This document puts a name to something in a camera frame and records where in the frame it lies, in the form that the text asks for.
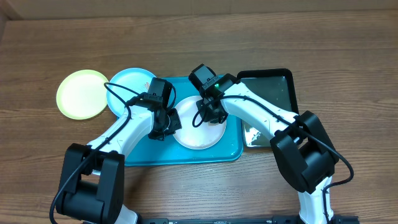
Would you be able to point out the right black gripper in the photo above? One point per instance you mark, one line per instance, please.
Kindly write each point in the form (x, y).
(211, 112)

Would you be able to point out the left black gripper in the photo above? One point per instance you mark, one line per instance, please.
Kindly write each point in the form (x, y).
(175, 124)

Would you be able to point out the white pink plate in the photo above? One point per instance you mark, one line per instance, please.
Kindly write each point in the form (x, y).
(202, 137)

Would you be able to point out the green rimmed plate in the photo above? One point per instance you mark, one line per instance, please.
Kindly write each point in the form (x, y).
(82, 94)

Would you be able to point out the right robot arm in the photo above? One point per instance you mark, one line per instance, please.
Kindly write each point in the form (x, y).
(304, 154)

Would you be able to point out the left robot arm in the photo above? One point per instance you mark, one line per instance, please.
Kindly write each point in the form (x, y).
(91, 185)

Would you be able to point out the teal plastic tray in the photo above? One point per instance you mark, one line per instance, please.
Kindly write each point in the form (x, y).
(150, 152)

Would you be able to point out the black water basin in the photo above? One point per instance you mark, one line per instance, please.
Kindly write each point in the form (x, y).
(275, 86)

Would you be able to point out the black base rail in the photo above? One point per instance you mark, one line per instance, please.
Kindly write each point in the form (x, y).
(272, 220)

